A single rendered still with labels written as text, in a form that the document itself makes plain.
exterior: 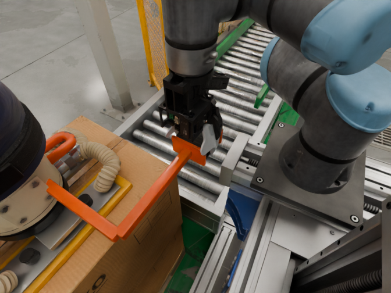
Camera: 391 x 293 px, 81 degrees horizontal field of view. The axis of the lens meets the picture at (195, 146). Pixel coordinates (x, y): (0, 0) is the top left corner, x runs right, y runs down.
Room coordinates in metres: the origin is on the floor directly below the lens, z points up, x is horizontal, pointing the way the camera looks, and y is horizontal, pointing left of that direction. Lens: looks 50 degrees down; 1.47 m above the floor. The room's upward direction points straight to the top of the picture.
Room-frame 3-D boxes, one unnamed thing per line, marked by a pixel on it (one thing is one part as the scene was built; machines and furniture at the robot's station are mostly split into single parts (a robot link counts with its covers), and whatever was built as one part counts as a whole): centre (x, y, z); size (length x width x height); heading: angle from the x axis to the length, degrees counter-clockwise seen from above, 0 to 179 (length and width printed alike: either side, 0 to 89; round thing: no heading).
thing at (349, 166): (0.30, -0.27, 1.09); 0.15 x 0.15 x 0.10
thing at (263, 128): (1.39, -0.67, 0.50); 2.31 x 0.05 x 0.19; 150
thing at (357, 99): (0.31, -0.27, 1.20); 0.13 x 0.12 x 0.14; 24
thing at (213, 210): (0.54, 0.20, 0.58); 0.70 x 0.03 x 0.06; 60
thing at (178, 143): (0.35, -0.01, 1.08); 0.09 x 0.08 x 0.05; 58
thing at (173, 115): (0.32, 0.01, 1.22); 0.09 x 0.08 x 0.12; 148
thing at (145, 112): (1.71, -0.10, 0.50); 2.31 x 0.05 x 0.19; 150
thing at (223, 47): (1.99, -0.33, 0.60); 1.60 x 0.10 x 0.09; 150
